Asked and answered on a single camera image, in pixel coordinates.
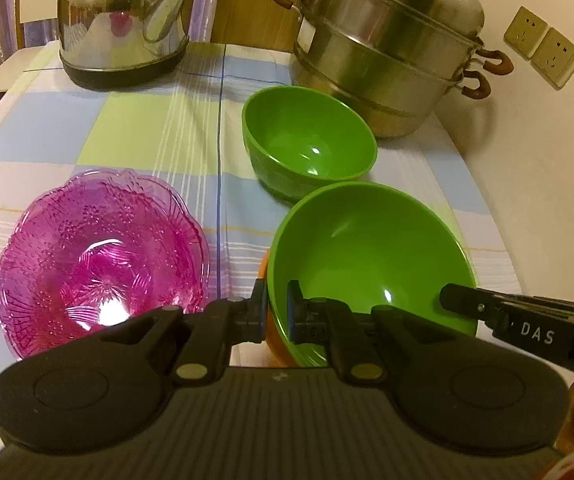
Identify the large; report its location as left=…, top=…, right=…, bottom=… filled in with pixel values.
left=266, top=182, right=477, bottom=367

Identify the orange plastic bowl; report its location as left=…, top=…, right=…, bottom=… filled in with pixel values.
left=257, top=251, right=301, bottom=369

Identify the stainless steel steamer pot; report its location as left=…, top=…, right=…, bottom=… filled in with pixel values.
left=273, top=0, right=514, bottom=138

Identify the pink glass plate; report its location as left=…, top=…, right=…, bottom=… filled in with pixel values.
left=0, top=169, right=209, bottom=359

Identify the green plastic bowl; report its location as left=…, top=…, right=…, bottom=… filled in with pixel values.
left=241, top=86, right=377, bottom=202

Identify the stainless steel kettle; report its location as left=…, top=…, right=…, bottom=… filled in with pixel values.
left=57, top=0, right=194, bottom=90

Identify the double wall socket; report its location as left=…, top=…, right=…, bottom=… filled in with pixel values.
left=504, top=6, right=574, bottom=90

